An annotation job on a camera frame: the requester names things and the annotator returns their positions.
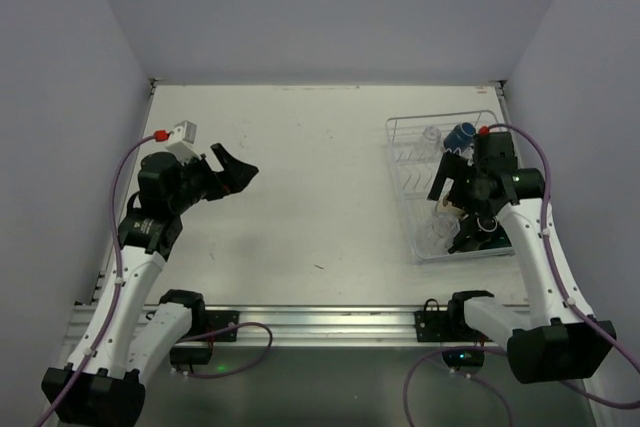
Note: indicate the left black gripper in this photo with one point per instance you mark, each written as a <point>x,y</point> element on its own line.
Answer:
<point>213,177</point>

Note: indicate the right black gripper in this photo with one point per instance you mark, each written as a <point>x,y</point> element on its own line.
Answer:
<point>460,197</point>

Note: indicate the clear glass cup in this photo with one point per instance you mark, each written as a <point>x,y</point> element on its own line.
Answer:
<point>440,233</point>
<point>430,143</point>

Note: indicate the beige cup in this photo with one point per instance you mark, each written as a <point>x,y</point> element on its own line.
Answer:
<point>446,206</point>

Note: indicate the black mug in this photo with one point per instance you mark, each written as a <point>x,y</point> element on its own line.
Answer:
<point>473,234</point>

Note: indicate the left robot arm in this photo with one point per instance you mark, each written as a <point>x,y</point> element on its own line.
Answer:
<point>104,380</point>

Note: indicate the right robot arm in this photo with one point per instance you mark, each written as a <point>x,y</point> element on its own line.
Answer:
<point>560,339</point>

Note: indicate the blue mug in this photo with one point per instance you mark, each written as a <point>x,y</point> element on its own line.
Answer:
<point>459,139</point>

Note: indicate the teal cup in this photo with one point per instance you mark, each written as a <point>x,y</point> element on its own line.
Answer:
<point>498,240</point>

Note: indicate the left black controller box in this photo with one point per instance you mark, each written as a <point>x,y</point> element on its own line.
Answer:
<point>189,357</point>

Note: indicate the black controller box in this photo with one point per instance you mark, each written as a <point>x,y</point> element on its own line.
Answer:
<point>189,357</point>
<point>464,360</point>

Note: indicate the right black controller box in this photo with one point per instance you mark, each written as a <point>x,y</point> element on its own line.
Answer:
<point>464,360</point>

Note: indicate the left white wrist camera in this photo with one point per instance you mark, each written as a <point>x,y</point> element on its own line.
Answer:
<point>184,139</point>

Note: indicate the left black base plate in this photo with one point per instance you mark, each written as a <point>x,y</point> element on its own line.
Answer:
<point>222,324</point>

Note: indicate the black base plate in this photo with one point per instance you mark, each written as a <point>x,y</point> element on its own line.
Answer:
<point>444,324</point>
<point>222,324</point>

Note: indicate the aluminium mounting rail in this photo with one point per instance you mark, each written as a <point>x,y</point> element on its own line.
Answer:
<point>305,326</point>

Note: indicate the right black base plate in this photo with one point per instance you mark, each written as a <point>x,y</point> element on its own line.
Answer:
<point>444,324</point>

